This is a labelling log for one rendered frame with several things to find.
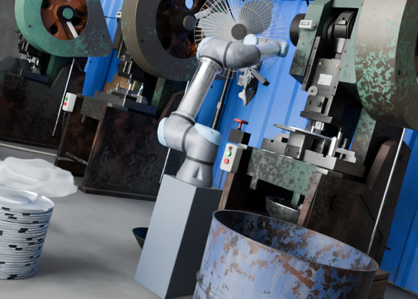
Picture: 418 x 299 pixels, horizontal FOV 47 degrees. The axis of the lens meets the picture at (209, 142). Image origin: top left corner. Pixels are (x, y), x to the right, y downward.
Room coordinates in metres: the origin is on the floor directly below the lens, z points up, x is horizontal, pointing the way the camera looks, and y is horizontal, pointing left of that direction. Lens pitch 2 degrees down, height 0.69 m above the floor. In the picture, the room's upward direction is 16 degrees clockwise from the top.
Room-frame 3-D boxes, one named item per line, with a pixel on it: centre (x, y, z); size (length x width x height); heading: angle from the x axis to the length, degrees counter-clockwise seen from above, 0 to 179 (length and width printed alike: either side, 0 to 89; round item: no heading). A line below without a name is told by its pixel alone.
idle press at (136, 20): (3.97, 0.44, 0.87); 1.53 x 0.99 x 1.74; 133
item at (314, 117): (2.50, -0.53, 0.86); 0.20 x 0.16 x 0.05; 45
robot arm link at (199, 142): (1.96, 0.02, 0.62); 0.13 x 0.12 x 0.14; 66
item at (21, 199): (1.72, 0.62, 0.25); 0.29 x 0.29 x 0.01
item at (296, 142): (2.37, -0.41, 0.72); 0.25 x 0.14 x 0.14; 135
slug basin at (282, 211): (2.49, -0.53, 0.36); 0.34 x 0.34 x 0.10
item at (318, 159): (2.49, -0.53, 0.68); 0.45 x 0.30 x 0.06; 45
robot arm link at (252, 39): (2.48, -0.09, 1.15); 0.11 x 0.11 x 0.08; 66
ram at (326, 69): (2.46, -0.50, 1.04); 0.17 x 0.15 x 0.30; 135
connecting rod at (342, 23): (2.49, -0.53, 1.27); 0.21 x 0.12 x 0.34; 135
